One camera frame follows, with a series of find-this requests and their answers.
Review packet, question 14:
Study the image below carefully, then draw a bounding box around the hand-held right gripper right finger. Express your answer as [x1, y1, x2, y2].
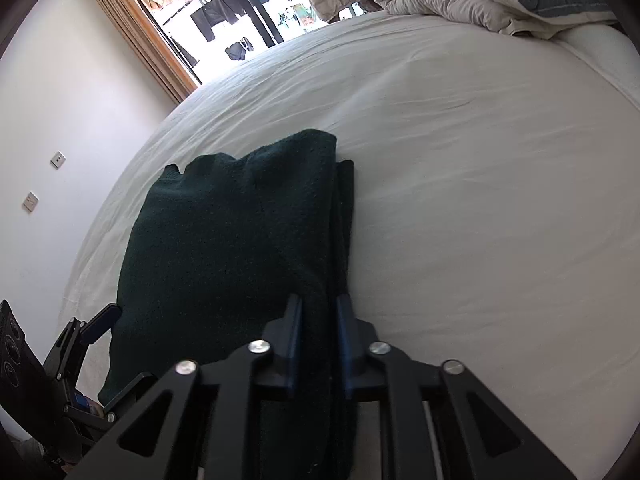
[334, 294, 578, 480]

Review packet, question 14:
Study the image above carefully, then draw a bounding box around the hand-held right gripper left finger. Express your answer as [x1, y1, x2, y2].
[65, 294, 304, 480]

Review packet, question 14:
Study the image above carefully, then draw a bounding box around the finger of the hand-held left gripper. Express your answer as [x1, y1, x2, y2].
[42, 304, 123, 378]
[65, 371, 160, 428]

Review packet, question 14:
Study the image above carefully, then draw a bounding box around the dark green knit sweater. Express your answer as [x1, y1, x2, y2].
[97, 129, 358, 480]

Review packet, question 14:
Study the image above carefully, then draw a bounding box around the white bed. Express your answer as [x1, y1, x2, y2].
[57, 10, 640, 480]

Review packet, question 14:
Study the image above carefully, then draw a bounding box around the tan curtain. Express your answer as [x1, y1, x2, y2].
[94, 0, 203, 105]

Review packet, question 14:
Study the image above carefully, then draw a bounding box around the hanging black garment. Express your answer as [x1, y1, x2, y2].
[189, 0, 240, 44]

